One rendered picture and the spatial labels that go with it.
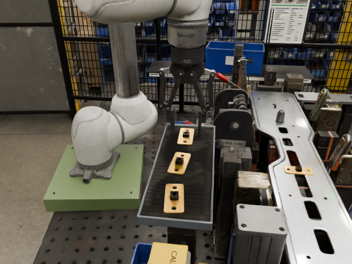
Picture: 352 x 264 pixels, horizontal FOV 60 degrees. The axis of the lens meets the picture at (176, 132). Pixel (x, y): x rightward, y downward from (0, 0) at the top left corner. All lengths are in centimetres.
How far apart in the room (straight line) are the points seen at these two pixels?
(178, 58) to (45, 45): 262
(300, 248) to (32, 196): 215
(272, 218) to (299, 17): 139
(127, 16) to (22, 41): 277
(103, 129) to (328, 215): 83
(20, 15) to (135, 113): 213
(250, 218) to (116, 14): 47
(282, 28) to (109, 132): 113
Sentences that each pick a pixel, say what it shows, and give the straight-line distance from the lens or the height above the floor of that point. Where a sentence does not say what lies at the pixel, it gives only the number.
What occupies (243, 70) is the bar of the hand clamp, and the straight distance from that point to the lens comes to 133.
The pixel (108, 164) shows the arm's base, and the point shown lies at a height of 81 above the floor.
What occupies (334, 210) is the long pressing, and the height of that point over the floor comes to 100.
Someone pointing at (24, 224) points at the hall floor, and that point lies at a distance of 240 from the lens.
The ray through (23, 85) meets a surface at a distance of 348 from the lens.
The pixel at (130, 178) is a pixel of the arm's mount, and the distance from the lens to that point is 133.
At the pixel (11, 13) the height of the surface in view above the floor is 115.
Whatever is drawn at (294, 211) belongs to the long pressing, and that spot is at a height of 100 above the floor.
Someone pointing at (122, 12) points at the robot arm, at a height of 150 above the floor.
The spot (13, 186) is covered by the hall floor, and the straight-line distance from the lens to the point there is 279.
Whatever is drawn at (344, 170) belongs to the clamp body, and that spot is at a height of 99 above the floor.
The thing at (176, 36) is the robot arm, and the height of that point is 143.
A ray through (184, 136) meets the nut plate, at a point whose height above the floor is 116.
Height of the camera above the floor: 158
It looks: 30 degrees down
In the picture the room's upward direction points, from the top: straight up
